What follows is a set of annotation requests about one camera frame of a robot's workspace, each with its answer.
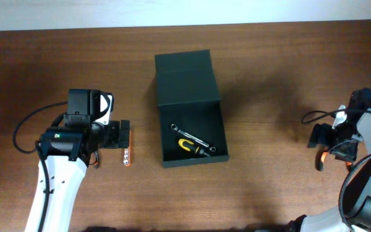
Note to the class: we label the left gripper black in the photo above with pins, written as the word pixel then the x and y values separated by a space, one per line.
pixel 114 140

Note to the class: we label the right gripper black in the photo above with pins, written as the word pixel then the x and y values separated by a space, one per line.
pixel 321 133

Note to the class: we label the orange black needle-nose pliers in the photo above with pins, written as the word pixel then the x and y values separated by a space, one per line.
pixel 321 156

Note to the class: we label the orange socket bit rail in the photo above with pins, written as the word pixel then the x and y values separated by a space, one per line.
pixel 127 152

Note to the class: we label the orange black cutting pliers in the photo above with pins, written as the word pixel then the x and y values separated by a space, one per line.
pixel 96 160

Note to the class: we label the chrome ring wrench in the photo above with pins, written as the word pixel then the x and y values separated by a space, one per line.
pixel 175 128

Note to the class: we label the yellow black screwdriver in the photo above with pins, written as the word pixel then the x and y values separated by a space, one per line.
pixel 192 148

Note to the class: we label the dark green hinged box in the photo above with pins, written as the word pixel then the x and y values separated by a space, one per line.
pixel 188 96

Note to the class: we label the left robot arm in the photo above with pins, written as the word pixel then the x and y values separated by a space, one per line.
pixel 66 150

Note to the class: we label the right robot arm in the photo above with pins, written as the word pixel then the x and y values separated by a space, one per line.
pixel 353 211

